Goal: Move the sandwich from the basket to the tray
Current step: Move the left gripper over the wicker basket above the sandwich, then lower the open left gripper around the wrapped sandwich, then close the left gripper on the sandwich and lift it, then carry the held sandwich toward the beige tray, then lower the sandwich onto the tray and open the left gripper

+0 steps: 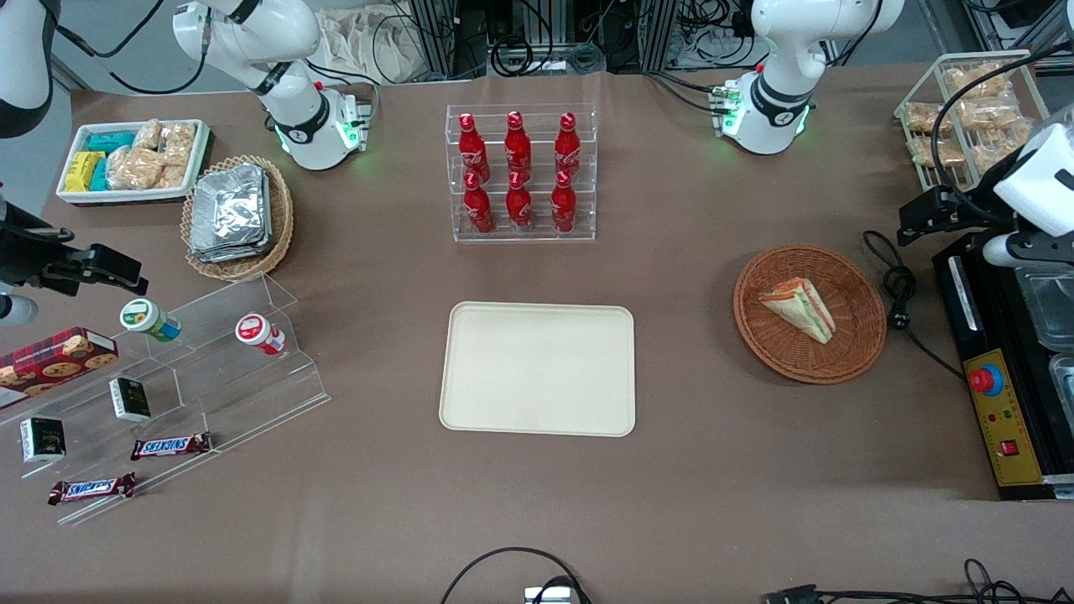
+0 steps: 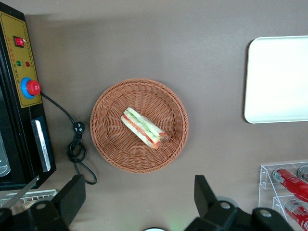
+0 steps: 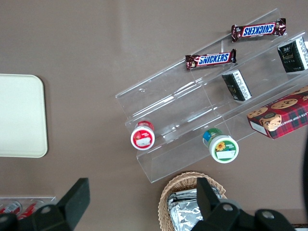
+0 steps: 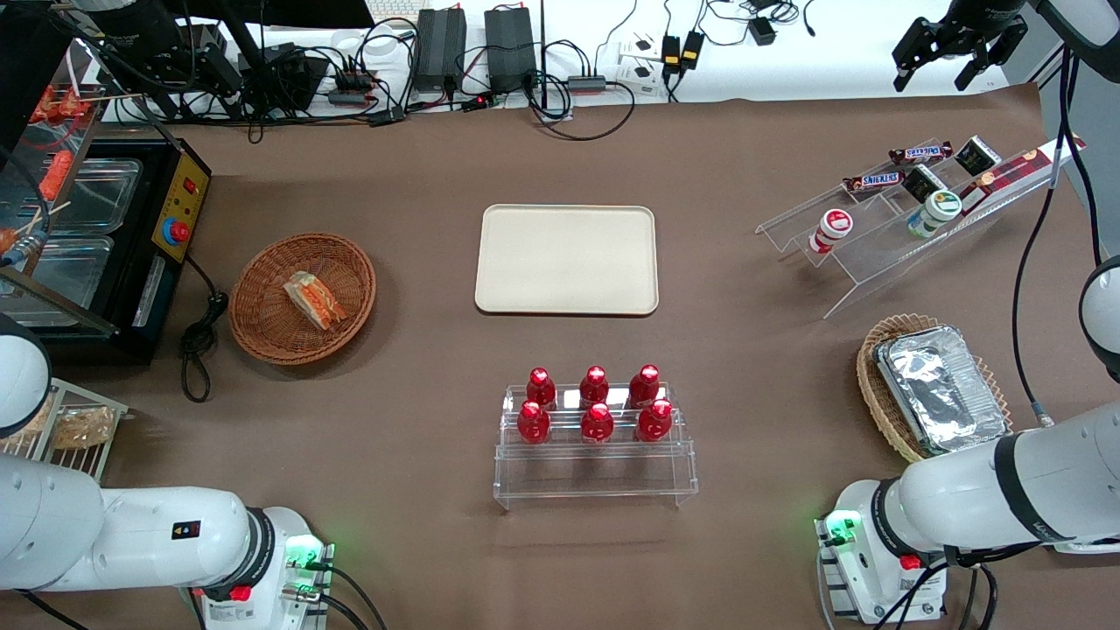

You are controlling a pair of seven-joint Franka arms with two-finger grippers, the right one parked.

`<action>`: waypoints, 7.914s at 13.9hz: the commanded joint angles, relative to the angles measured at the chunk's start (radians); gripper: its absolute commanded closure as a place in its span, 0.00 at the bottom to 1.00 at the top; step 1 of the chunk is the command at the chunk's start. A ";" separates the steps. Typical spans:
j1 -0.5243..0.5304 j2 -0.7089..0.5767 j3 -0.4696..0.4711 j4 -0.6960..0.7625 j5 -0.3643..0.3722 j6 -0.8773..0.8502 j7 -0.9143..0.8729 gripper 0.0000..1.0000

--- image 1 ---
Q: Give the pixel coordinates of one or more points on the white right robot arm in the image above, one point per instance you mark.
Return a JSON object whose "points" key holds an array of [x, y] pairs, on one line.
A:
{"points": [[252, 33]]}

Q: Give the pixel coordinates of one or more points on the stack of foil containers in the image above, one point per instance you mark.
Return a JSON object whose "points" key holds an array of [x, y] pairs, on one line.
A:
{"points": [[228, 214]]}

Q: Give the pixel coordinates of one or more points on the Snickers chocolate bar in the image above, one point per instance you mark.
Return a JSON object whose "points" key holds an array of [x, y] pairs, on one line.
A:
{"points": [[170, 445], [91, 488]]}

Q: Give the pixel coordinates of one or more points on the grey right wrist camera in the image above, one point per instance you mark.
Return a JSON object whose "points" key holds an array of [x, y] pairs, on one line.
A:
{"points": [[15, 310]]}

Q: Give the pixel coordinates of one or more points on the light tan wicker basket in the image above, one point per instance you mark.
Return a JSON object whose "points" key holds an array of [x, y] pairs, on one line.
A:
{"points": [[281, 226]]}

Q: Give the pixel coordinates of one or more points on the small black box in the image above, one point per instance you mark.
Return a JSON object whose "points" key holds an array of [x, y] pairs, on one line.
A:
{"points": [[42, 439], [130, 399]]}

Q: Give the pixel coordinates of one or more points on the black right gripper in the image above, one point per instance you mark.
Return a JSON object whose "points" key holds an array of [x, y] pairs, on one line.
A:
{"points": [[23, 250]]}

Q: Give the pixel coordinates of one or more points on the yellow snack pack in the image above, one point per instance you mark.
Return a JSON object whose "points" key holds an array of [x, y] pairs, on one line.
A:
{"points": [[82, 170]]}

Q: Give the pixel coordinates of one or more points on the red lid yogurt cup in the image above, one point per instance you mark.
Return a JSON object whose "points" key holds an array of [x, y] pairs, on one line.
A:
{"points": [[254, 330]]}

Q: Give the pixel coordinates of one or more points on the small silver device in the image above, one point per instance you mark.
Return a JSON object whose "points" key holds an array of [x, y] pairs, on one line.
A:
{"points": [[547, 596]]}

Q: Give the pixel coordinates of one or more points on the red cookie box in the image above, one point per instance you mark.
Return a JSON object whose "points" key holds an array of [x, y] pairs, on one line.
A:
{"points": [[50, 361]]}

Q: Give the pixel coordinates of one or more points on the green lid yogurt cup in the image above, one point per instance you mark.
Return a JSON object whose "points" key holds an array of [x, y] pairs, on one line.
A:
{"points": [[144, 317]]}

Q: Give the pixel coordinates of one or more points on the cream rectangular tray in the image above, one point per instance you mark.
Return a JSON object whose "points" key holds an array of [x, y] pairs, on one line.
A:
{"points": [[537, 369]]}

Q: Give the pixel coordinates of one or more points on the white rectangular snack tray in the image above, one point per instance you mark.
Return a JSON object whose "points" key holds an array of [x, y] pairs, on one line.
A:
{"points": [[126, 196]]}

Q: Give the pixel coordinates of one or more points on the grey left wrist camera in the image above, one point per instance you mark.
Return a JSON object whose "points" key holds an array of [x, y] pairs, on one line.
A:
{"points": [[1003, 252]]}

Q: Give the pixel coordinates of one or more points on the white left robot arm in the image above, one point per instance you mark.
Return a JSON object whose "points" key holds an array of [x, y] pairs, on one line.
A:
{"points": [[780, 50]]}

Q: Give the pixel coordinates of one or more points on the red emergency stop button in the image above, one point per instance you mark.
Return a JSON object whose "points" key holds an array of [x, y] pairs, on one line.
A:
{"points": [[986, 380]]}

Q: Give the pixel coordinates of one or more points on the beige cloth bag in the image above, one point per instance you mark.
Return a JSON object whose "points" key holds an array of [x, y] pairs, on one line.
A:
{"points": [[369, 46]]}

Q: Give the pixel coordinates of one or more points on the clear plastic container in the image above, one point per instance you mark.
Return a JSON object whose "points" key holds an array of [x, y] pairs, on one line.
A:
{"points": [[1064, 386], [1049, 306]]}

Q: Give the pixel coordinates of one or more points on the clear bag of fried snacks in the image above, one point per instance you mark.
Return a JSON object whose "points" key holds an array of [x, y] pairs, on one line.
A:
{"points": [[933, 152], [994, 149], [977, 81], [988, 113], [927, 117]]}

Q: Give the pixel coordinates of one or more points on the clear bag of rice crackers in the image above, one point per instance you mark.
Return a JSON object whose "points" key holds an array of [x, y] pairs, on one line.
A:
{"points": [[147, 134], [178, 143], [172, 176], [134, 168]]}

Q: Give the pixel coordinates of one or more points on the clear acrylic stepped shelf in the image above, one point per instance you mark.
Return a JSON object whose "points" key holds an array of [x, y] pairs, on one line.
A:
{"points": [[235, 394]]}

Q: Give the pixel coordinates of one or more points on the black sealing machine yellow panel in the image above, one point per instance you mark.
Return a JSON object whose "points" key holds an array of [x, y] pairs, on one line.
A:
{"points": [[1007, 470]]}

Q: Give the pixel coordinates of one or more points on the triangle sandwich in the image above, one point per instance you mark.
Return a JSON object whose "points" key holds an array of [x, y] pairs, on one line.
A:
{"points": [[797, 309]]}

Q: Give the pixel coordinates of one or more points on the red cola bottle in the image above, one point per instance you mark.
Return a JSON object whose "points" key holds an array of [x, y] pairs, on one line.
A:
{"points": [[518, 208], [567, 149], [563, 208], [472, 151], [478, 210], [518, 149]]}

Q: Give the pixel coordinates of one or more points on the clear acrylic bottle rack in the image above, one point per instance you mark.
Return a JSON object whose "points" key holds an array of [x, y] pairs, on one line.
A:
{"points": [[520, 235]]}

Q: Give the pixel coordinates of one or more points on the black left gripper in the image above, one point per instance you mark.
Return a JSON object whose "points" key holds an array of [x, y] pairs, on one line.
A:
{"points": [[980, 207]]}

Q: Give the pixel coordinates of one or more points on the aluminium frame post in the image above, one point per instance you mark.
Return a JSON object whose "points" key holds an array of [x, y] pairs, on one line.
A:
{"points": [[436, 38], [659, 33]]}

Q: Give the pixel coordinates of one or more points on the teal snack pack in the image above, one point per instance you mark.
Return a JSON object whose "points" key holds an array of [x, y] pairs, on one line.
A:
{"points": [[100, 176], [111, 141]]}

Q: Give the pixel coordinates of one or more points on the brown round wicker basket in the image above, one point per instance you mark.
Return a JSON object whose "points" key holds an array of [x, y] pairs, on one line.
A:
{"points": [[856, 335]]}

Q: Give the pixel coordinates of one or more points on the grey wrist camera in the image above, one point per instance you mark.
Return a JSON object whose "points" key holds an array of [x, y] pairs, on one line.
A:
{"points": [[15, 310], [1003, 252]]}

